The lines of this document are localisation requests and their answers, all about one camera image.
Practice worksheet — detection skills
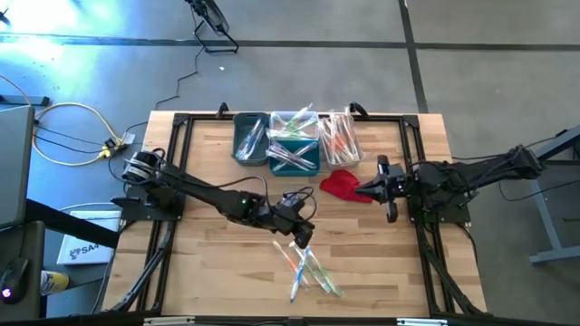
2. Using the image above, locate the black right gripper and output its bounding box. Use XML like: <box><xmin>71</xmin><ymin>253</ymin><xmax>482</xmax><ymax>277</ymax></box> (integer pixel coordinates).
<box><xmin>355</xmin><ymin>155</ymin><xmax>411</xmax><ymax>224</ymax></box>

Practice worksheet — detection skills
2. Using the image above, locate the red plastic bin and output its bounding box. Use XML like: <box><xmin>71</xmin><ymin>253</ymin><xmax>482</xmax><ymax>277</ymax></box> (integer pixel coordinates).
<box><xmin>319</xmin><ymin>169</ymin><xmax>375</xmax><ymax>204</ymax></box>

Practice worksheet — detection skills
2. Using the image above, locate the blue toothbrush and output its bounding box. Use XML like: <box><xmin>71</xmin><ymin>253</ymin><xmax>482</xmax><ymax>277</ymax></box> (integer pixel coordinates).
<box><xmin>246</xmin><ymin>115</ymin><xmax>269</xmax><ymax>158</ymax></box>
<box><xmin>289</xmin><ymin>246</ymin><xmax>313</xmax><ymax>303</ymax></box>
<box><xmin>240</xmin><ymin>118</ymin><xmax>266</xmax><ymax>160</ymax></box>
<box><xmin>251</xmin><ymin>118</ymin><xmax>269</xmax><ymax>162</ymax></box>
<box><xmin>235</xmin><ymin>121</ymin><xmax>262</xmax><ymax>162</ymax></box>

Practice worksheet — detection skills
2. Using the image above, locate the green toothbrush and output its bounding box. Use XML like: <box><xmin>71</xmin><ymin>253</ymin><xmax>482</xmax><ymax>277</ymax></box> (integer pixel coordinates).
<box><xmin>307</xmin><ymin>248</ymin><xmax>344</xmax><ymax>299</ymax></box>
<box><xmin>294</xmin><ymin>108</ymin><xmax>320</xmax><ymax>130</ymax></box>
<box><xmin>280</xmin><ymin>115</ymin><xmax>320</xmax><ymax>137</ymax></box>
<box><xmin>283</xmin><ymin>102</ymin><xmax>314</xmax><ymax>132</ymax></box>
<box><xmin>266</xmin><ymin>129</ymin><xmax>318</xmax><ymax>140</ymax></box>
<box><xmin>271</xmin><ymin>124</ymin><xmax>319</xmax><ymax>139</ymax></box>
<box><xmin>270</xmin><ymin>113</ymin><xmax>300</xmax><ymax>139</ymax></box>
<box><xmin>289</xmin><ymin>243</ymin><xmax>334</xmax><ymax>293</ymax></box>

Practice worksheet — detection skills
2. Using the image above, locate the light grey plastic bin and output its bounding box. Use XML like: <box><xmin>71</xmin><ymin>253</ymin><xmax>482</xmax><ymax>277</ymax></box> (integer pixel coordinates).
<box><xmin>318</xmin><ymin>112</ymin><xmax>366</xmax><ymax>170</ymax></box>

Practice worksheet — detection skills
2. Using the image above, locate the teal plastic bin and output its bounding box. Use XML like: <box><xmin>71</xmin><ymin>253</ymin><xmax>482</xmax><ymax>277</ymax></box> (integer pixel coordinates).
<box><xmin>267</xmin><ymin>138</ymin><xmax>321</xmax><ymax>177</ymax></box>

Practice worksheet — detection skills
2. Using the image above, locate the white plastic bin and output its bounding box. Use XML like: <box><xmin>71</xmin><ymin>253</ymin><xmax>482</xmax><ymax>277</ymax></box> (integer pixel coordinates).
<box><xmin>270</xmin><ymin>110</ymin><xmax>321</xmax><ymax>141</ymax></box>

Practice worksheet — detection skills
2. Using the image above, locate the dark grey plastic bin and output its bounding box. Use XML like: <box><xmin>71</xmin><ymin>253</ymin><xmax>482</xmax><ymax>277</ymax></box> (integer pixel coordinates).
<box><xmin>232</xmin><ymin>110</ymin><xmax>272</xmax><ymax>167</ymax></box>

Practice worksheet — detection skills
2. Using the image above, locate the grey metal table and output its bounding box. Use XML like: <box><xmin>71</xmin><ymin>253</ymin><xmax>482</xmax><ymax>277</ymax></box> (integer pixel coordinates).
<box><xmin>499</xmin><ymin>123</ymin><xmax>580</xmax><ymax>267</ymax></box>

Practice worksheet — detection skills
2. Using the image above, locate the white printed box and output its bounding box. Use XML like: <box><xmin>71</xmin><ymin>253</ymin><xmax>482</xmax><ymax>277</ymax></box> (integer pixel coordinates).
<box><xmin>55</xmin><ymin>209</ymin><xmax>122</xmax><ymax>266</ymax></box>

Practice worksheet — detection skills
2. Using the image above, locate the black floor fan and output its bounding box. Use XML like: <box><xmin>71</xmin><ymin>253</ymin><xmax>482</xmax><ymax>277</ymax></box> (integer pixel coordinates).
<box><xmin>184</xmin><ymin>0</ymin><xmax>240</xmax><ymax>54</ymax></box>

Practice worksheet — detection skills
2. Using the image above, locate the black bar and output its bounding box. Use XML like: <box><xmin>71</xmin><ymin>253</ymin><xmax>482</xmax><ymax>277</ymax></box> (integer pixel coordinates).
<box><xmin>24</xmin><ymin>197</ymin><xmax>122</xmax><ymax>250</ymax></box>

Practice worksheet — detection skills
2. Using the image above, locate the yellow can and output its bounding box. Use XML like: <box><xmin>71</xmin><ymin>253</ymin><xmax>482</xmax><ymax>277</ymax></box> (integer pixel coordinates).
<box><xmin>39</xmin><ymin>270</ymin><xmax>71</xmax><ymax>297</ymax></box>

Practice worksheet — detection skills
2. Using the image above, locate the black desk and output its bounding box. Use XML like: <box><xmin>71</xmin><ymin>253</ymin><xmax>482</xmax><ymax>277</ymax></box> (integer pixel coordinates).
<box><xmin>0</xmin><ymin>220</ymin><xmax>47</xmax><ymax>321</ymax></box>

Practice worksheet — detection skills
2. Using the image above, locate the grey monitor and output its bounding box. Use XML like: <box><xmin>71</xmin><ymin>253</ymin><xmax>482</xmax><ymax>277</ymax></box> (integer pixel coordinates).
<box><xmin>0</xmin><ymin>104</ymin><xmax>36</xmax><ymax>230</ymax></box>

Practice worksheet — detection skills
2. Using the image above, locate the black computer mouse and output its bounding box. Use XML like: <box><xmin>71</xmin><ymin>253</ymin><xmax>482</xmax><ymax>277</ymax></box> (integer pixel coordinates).
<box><xmin>0</xmin><ymin>256</ymin><xmax>31</xmax><ymax>305</ymax></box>

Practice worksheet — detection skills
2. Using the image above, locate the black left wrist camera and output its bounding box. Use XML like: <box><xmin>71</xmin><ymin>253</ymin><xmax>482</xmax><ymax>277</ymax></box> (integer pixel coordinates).
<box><xmin>283</xmin><ymin>193</ymin><xmax>305</xmax><ymax>215</ymax></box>

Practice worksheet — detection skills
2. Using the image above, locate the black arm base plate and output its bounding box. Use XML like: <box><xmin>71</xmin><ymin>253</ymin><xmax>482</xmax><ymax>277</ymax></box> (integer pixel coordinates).
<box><xmin>405</xmin><ymin>187</ymin><xmax>472</xmax><ymax>225</ymax></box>
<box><xmin>111</xmin><ymin>185</ymin><xmax>188</xmax><ymax>223</ymax></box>

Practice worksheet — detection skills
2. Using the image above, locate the black fan cable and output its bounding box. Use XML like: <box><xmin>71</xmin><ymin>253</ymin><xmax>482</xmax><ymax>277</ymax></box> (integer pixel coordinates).
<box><xmin>155</xmin><ymin>44</ymin><xmax>205</xmax><ymax>111</ymax></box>

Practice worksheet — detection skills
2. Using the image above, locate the yellow cable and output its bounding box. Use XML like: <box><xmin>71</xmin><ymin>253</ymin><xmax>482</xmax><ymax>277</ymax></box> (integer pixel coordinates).
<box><xmin>0</xmin><ymin>74</ymin><xmax>126</xmax><ymax>168</ymax></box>

